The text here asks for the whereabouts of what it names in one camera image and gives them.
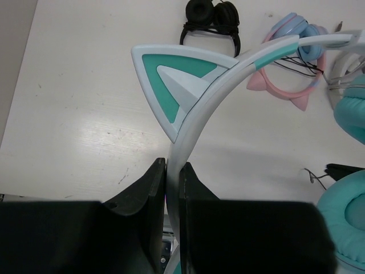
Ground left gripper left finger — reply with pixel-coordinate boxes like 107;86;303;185
1;158;166;273

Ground thin black headphone cable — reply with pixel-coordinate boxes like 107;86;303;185
303;167;331;191

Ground teal cat-ear headphones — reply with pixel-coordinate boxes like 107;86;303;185
130;28;365;274

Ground black on-ear headphones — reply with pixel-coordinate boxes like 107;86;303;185
179;0;241;57

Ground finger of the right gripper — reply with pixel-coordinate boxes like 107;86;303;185
325;163;364;179

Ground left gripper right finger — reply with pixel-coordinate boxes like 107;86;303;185
179;163;338;273

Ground pink blue cat-ear headphones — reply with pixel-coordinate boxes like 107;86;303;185
246;13;329;111

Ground white grey headset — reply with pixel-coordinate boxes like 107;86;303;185
327;23;364;109

